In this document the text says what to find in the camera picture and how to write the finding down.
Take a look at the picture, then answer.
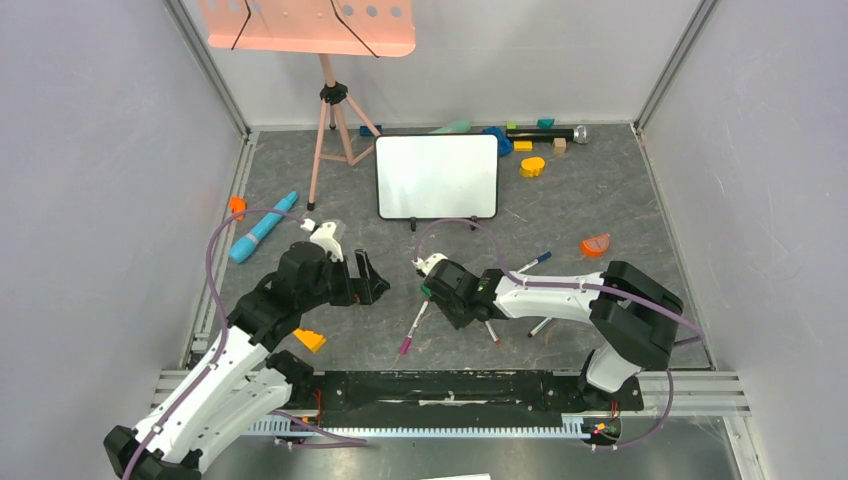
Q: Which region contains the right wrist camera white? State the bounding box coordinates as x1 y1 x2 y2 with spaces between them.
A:
412 253 447 278

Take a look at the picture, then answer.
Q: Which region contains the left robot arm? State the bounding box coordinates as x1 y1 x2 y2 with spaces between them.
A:
104 242 390 479

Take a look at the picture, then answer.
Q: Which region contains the blue cap marker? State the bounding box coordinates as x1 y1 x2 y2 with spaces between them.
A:
516 251 552 273

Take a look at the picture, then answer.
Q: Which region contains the black cap marker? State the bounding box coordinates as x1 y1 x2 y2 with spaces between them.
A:
527 317 553 338

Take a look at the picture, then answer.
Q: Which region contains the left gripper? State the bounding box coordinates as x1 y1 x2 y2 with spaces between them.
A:
298 248 389 312

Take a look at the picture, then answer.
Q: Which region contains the metal whiteboard stand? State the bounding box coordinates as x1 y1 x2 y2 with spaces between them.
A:
408 217 483 233

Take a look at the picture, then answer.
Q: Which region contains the dark blue block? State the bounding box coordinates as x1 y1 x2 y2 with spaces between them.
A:
359 124 383 137

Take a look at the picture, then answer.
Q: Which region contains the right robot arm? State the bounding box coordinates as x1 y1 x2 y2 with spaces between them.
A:
413 254 683 408

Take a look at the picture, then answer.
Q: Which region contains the blue toy piece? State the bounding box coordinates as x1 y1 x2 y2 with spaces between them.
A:
482 126 513 158

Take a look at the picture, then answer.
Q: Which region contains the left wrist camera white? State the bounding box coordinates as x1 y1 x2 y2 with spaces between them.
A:
300 219 346 262

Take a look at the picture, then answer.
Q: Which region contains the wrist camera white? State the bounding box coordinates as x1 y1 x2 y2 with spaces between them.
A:
412 253 447 278
300 219 346 262

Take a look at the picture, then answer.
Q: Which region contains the red cap marker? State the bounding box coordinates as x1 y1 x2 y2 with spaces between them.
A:
484 320 501 345

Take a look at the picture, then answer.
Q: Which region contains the yellow rectangular block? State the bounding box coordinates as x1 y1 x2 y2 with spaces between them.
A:
513 141 533 152

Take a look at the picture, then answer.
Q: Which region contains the purple cap marker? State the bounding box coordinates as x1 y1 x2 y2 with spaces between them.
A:
398 300 430 355

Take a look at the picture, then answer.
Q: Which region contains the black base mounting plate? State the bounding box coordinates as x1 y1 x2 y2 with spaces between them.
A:
284 370 644 428

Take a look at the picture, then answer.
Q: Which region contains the black microphone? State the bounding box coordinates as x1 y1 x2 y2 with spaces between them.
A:
505 125 588 145

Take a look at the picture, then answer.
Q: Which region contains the tan wooden cube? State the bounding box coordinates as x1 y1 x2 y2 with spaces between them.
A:
552 138 568 155

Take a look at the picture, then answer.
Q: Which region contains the orange stepped wedge block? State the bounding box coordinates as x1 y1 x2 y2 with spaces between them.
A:
293 328 326 353

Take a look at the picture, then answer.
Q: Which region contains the pink music stand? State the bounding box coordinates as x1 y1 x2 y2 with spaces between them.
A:
199 1 416 211

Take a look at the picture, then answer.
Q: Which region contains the orange block left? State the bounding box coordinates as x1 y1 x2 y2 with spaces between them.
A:
228 196 247 222

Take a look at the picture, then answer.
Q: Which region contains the yellow round block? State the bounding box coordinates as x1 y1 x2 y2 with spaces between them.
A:
519 156 546 178

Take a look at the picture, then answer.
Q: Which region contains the white whiteboard black frame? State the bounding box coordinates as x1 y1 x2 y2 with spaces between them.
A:
374 133 498 220

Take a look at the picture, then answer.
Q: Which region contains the teal bottle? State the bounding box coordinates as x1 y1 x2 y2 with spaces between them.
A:
430 119 472 135

